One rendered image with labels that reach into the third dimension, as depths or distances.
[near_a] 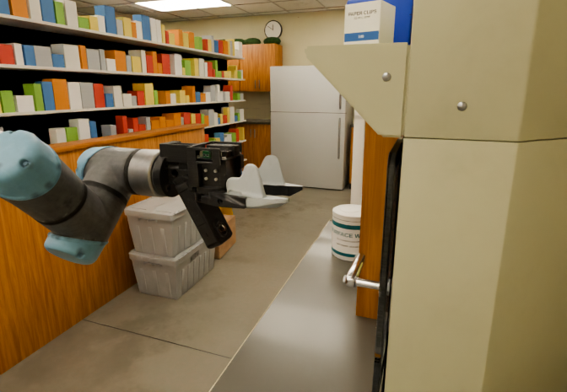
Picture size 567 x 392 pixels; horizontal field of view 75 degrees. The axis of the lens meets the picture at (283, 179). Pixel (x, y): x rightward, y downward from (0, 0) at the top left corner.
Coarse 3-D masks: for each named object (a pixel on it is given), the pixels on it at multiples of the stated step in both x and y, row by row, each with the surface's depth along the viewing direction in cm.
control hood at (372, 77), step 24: (312, 48) 42; (336, 48) 41; (360, 48) 40; (384, 48) 40; (408, 48) 39; (336, 72) 42; (360, 72) 41; (384, 72) 40; (360, 96) 41; (384, 96) 41; (384, 120) 41
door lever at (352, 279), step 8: (360, 256) 58; (352, 264) 56; (360, 264) 56; (352, 272) 53; (360, 272) 55; (344, 280) 52; (352, 280) 52; (360, 280) 52; (368, 280) 51; (376, 288) 51
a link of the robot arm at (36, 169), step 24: (0, 144) 42; (24, 144) 42; (0, 168) 40; (24, 168) 41; (48, 168) 43; (0, 192) 42; (24, 192) 42; (48, 192) 44; (72, 192) 48; (48, 216) 47; (72, 216) 49
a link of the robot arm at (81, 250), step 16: (96, 192) 55; (112, 192) 57; (96, 208) 53; (112, 208) 56; (64, 224) 49; (80, 224) 51; (96, 224) 53; (112, 224) 57; (48, 240) 52; (64, 240) 51; (80, 240) 52; (96, 240) 54; (64, 256) 54; (80, 256) 52; (96, 256) 54
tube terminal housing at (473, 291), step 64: (448, 0) 37; (512, 0) 35; (448, 64) 38; (512, 64) 36; (448, 128) 39; (512, 128) 37; (448, 192) 40; (512, 192) 39; (448, 256) 42; (512, 256) 41; (448, 320) 44; (512, 320) 44; (448, 384) 45; (512, 384) 47
